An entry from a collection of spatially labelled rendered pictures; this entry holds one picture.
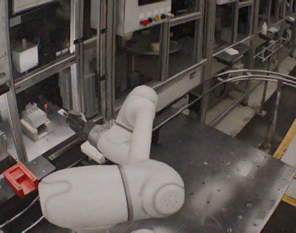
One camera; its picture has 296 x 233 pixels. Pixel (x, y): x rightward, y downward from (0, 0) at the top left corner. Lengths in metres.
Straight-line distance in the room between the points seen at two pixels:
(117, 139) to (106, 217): 0.59
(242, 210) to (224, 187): 0.21
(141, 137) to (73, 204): 0.42
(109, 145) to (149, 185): 0.60
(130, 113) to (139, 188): 0.56
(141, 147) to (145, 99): 0.28
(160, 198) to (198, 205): 1.08
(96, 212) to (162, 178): 0.15
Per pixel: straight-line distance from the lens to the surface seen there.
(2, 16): 1.29
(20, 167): 1.55
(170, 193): 0.67
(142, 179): 0.69
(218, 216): 1.70
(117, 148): 1.23
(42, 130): 1.84
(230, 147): 2.13
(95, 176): 0.69
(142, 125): 1.07
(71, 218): 0.69
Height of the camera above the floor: 1.96
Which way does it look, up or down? 34 degrees down
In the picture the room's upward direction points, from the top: 2 degrees clockwise
